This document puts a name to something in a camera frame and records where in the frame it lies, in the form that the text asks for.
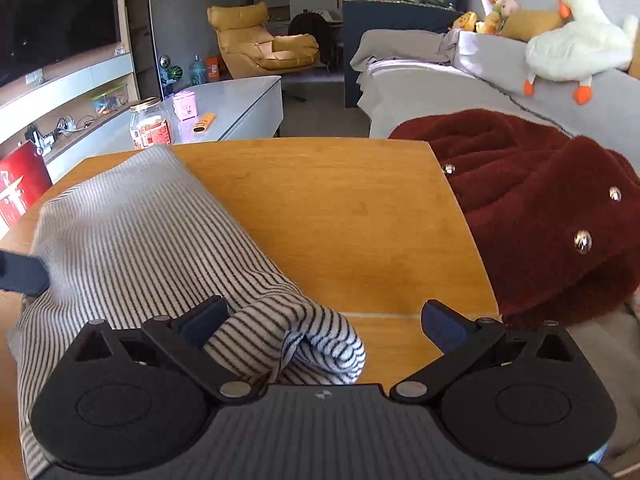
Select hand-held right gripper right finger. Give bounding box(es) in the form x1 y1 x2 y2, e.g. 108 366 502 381
389 300 573 405

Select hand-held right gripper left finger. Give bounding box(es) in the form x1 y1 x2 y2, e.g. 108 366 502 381
74 295 252 406

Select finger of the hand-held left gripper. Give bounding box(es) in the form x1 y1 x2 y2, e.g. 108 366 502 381
0 250 51 297

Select striped grey garment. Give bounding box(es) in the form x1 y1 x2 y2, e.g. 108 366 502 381
7 144 368 479

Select red box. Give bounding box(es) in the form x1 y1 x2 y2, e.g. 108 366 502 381
0 140 54 229

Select dark red fleece jacket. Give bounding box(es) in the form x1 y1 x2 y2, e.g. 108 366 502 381
387 108 640 332

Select clear plastic container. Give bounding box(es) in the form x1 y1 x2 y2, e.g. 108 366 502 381
91 91 129 114

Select glass jar with red label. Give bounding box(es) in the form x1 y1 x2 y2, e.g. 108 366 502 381
129 99 174 150

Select white and wood TV cabinet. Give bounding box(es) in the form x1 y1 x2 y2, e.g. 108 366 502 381
0 0 166 171

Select pink box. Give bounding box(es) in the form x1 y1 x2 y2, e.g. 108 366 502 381
172 90 199 121

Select white coffee table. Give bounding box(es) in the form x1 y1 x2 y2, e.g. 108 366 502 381
107 76 284 151

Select grey sofa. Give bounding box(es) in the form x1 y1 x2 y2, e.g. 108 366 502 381
350 28 640 471

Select black television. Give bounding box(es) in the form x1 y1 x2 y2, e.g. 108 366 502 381
0 0 122 89

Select grey blanket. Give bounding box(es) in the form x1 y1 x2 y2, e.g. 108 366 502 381
350 28 483 72

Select yellow leather armchair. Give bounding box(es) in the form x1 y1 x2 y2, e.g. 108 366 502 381
207 2 321 81

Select black chair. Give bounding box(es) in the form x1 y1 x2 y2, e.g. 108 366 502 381
288 12 332 69

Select dark fish tank cabinet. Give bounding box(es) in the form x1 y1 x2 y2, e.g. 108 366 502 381
342 1 467 109

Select yellow plush toys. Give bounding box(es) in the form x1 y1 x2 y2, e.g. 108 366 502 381
501 8 567 44

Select white duck plush toy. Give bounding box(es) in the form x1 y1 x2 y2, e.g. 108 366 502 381
523 0 640 106

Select power strip with cables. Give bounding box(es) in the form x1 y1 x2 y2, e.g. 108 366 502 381
24 118 96 157

